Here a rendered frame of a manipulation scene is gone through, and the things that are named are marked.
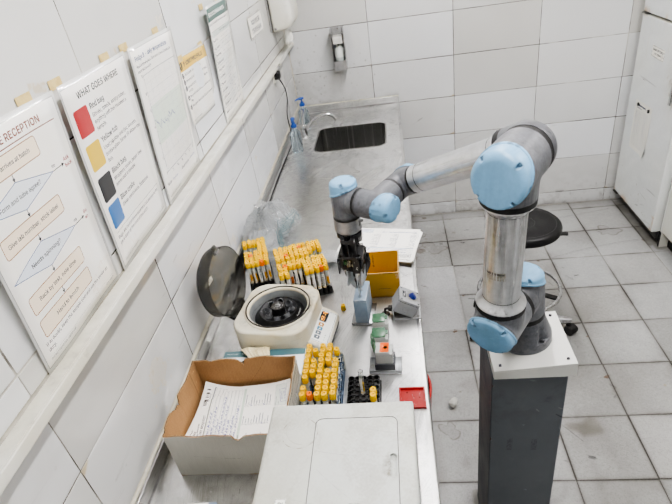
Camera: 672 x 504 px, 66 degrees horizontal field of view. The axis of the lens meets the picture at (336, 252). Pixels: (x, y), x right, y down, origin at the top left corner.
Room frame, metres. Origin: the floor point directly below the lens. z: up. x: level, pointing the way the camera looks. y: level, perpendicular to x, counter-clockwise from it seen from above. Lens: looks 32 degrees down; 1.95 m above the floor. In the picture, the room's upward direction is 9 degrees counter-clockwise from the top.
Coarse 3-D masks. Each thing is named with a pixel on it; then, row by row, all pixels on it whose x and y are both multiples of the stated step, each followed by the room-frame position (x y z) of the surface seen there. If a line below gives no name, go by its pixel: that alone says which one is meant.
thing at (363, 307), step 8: (368, 288) 1.30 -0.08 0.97; (368, 296) 1.28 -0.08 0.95; (360, 304) 1.24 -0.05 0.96; (368, 304) 1.27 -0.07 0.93; (376, 304) 1.32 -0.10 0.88; (360, 312) 1.24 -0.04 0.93; (368, 312) 1.25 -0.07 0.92; (352, 320) 1.26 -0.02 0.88; (360, 320) 1.24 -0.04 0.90; (368, 320) 1.24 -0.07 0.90
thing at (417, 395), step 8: (400, 392) 0.94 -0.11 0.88; (408, 392) 0.94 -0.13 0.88; (416, 392) 0.94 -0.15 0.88; (424, 392) 0.93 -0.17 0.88; (400, 400) 0.92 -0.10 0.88; (408, 400) 0.92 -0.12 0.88; (416, 400) 0.91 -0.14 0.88; (424, 400) 0.91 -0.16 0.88; (416, 408) 0.89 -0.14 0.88; (424, 408) 0.88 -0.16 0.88
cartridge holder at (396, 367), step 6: (372, 360) 1.07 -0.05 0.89; (396, 360) 1.05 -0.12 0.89; (372, 366) 1.05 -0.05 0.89; (378, 366) 1.03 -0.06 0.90; (384, 366) 1.02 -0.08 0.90; (390, 366) 1.02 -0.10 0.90; (396, 366) 1.03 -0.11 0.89; (372, 372) 1.03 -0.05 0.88; (378, 372) 1.03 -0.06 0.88; (384, 372) 1.02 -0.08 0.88; (390, 372) 1.02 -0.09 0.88; (396, 372) 1.02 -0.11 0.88
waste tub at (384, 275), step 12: (372, 252) 1.49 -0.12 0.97; (384, 252) 1.49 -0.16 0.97; (396, 252) 1.48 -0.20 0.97; (372, 264) 1.50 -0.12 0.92; (384, 264) 1.49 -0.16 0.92; (396, 264) 1.48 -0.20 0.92; (372, 276) 1.37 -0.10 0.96; (384, 276) 1.36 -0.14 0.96; (396, 276) 1.36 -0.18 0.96; (372, 288) 1.37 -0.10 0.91; (384, 288) 1.36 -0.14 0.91; (396, 288) 1.36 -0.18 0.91
